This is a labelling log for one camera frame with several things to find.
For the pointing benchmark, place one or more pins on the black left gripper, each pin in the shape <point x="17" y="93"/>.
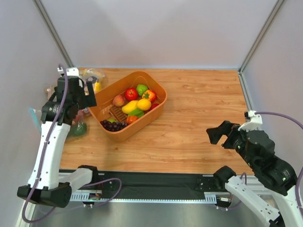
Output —
<point x="84" y="97"/>

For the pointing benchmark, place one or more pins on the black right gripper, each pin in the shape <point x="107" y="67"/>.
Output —
<point x="229" y="136"/>

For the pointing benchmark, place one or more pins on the blue zip top bag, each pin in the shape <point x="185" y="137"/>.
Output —
<point x="36" y="115"/>

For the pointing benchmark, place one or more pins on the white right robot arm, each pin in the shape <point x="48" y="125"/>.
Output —
<point x="276" y="176"/>

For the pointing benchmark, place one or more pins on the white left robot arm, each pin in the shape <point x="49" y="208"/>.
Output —
<point x="44" y="186"/>

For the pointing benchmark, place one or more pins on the pink fake peach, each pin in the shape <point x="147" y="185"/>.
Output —
<point x="118" y="101"/>

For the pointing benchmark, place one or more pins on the brown fake waffle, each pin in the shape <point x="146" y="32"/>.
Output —
<point x="118" y="114"/>

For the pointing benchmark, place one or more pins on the small green fake fruit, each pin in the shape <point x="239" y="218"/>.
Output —
<point x="111" y="120"/>

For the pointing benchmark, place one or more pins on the polka dot plastic bag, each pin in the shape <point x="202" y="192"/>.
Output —
<point x="93" y="75"/>

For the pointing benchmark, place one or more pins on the purple fake grapes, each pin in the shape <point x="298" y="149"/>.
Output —
<point x="113" y="127"/>

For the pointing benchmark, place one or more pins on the yellow fake mango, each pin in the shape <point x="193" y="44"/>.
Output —
<point x="130" y="106"/>

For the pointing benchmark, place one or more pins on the red fake apple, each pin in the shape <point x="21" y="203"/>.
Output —
<point x="131" y="94"/>

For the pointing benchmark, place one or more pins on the pink zip top bag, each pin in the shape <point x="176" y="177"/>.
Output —
<point x="49" y="89"/>

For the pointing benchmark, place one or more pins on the small orange fake fruit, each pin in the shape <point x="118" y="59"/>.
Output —
<point x="132" y="118"/>

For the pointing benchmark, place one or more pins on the green fake mango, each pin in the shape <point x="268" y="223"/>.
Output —
<point x="136" y="112"/>

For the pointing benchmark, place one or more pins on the green fake pepper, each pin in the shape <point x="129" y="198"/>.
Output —
<point x="141" y="89"/>

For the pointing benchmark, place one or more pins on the yellow fake lemon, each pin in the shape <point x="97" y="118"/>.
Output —
<point x="144" y="104"/>

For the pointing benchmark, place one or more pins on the orange fake tomato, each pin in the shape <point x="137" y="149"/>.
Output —
<point x="150" y="95"/>

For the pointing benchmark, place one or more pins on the red fake fruit in basket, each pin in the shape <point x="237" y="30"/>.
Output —
<point x="153" y="106"/>

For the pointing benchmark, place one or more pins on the orange plastic basket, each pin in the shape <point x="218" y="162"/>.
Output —
<point x="106" y="110"/>

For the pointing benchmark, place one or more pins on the black base mat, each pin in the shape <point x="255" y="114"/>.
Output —
<point x="164" y="185"/>

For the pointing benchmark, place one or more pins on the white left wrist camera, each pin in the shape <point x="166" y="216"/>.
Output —
<point x="74" y="71"/>

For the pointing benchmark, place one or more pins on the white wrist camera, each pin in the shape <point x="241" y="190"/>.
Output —
<point x="74" y="71"/>
<point x="253" y="121"/>

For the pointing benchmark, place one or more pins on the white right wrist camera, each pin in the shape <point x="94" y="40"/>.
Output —
<point x="253" y="121"/>

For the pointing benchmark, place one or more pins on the right aluminium frame post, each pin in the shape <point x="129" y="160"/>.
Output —
<point x="261" y="35"/>

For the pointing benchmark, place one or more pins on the aluminium frame post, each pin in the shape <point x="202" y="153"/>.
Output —
<point x="261" y="35"/>
<point x="52" y="30"/>

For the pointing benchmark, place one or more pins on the grey slotted cable duct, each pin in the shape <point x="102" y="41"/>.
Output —
<point x="84" y="196"/>

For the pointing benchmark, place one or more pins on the left aluminium frame post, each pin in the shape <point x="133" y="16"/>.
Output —
<point x="52" y="30"/>

